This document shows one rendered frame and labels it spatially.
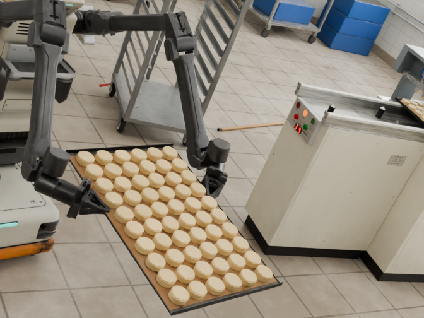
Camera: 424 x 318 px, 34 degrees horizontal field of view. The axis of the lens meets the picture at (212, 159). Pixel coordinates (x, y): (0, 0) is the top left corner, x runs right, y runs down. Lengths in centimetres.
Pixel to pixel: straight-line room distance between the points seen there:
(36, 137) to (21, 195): 115
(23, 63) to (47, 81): 59
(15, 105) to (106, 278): 97
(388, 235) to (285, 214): 69
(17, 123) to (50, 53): 75
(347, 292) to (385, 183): 62
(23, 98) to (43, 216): 58
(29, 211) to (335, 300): 169
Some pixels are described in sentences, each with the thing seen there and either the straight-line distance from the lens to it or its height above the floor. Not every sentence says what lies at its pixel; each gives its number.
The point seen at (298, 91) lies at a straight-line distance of 360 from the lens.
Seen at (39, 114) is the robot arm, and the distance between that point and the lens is 194.
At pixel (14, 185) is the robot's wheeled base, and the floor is 28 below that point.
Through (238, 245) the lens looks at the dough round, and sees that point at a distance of 198.
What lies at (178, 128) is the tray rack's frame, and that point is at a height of 15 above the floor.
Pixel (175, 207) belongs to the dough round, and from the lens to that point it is 198.
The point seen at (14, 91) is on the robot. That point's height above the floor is 82.
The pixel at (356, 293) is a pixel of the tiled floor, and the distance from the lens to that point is 393.
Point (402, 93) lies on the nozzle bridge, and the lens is 428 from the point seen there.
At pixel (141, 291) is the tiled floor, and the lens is 322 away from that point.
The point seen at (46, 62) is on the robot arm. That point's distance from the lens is 196.
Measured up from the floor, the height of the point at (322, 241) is 14.
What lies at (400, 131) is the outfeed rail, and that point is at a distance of 371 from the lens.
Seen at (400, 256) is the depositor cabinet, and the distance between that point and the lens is 403.
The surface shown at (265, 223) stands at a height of 15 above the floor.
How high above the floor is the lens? 202
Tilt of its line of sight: 27 degrees down
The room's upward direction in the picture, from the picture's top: 23 degrees clockwise
